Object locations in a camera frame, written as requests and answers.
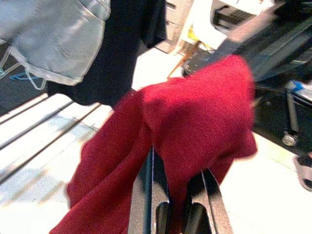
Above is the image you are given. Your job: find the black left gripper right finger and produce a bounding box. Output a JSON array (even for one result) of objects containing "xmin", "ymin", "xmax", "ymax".
[{"xmin": 181, "ymin": 169, "xmax": 234, "ymax": 234}]

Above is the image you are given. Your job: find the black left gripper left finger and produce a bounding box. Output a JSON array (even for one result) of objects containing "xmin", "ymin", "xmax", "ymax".
[{"xmin": 128, "ymin": 146, "xmax": 171, "ymax": 234}]

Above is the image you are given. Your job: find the plain red garment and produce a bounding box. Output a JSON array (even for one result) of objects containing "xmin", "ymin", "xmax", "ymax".
[{"xmin": 50, "ymin": 55, "xmax": 258, "ymax": 234}]

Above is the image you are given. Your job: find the blue plastic clothes hanger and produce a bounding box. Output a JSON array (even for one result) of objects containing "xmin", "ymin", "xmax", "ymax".
[{"xmin": 9, "ymin": 72, "xmax": 43, "ymax": 85}]

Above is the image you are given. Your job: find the black metal clothes rack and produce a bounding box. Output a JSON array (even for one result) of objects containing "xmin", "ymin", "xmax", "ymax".
[{"xmin": 0, "ymin": 94, "xmax": 115, "ymax": 186}]

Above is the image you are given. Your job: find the black shirt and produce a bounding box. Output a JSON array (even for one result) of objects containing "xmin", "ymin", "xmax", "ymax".
[{"xmin": 46, "ymin": 0, "xmax": 168, "ymax": 107}]

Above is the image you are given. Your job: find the black floor carpet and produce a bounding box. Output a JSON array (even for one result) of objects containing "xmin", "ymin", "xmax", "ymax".
[{"xmin": 0, "ymin": 43, "xmax": 49, "ymax": 115}]

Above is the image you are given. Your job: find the white box with yellow label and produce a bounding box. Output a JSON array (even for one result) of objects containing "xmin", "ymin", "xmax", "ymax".
[{"xmin": 180, "ymin": 0, "xmax": 276, "ymax": 53}]

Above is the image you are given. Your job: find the light blue denim garment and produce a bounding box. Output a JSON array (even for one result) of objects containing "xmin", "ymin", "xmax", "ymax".
[{"xmin": 0, "ymin": 0, "xmax": 112, "ymax": 90}]

